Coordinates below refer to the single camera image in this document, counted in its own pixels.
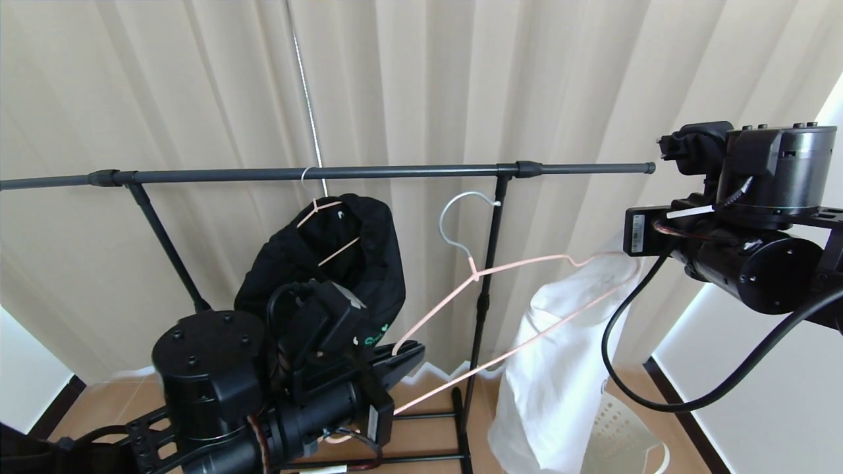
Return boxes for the black shorts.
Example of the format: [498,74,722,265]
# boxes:
[234,193,407,350]

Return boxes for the black clothes rack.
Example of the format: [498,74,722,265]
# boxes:
[0,161,657,474]

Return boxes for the beige curtain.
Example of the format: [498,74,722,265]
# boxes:
[0,0,843,389]

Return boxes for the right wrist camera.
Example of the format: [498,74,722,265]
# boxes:
[659,121,734,177]

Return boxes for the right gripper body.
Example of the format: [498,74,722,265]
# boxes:
[623,205,825,315]

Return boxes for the pink clothes hanger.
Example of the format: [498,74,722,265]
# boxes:
[296,168,362,267]
[392,191,643,417]

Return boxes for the white garment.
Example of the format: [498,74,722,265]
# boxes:
[487,253,643,474]

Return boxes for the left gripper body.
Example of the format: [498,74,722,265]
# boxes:
[183,359,396,474]

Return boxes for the white laundry basket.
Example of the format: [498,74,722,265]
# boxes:
[580,388,671,474]

